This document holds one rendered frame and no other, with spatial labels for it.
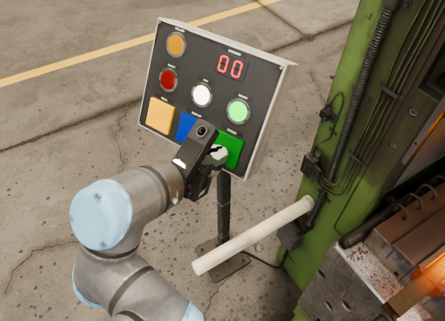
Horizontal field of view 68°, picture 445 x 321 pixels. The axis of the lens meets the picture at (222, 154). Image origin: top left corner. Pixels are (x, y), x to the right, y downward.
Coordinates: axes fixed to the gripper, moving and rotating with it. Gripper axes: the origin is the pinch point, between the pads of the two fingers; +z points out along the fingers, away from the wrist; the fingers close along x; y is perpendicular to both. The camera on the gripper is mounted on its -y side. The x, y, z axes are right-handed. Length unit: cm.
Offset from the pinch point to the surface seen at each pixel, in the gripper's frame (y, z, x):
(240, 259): 79, 66, -1
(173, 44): -17.1, 1.7, -20.3
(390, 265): 8.5, 4.0, 41.5
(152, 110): 0.1, 1.3, -22.2
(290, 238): 43, 48, 18
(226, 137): -1.9, 1.3, -0.5
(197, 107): -5.4, 2.0, -10.2
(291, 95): 17, 175, -35
